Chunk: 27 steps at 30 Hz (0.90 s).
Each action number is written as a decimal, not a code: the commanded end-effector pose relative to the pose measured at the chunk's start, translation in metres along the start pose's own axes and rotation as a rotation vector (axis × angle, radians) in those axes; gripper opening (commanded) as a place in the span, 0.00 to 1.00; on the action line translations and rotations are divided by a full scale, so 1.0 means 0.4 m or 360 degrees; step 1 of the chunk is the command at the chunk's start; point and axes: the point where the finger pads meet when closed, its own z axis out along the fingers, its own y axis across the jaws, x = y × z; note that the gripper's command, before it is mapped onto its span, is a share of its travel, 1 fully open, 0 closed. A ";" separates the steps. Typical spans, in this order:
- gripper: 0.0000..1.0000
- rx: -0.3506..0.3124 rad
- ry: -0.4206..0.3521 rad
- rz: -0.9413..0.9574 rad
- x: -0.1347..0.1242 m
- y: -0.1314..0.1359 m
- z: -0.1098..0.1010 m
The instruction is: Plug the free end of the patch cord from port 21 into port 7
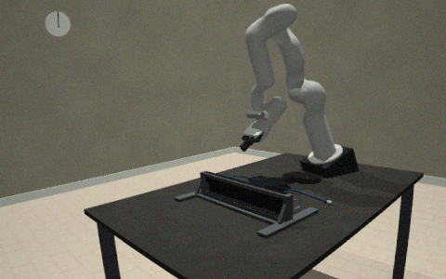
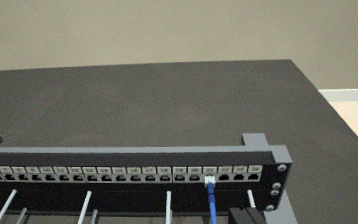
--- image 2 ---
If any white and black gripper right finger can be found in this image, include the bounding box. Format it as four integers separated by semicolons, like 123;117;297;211
243;207;267;224

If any blue cable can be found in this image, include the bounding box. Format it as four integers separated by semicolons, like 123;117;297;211
208;194;217;224

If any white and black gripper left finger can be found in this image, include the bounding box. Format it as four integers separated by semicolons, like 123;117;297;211
228;208;251;224

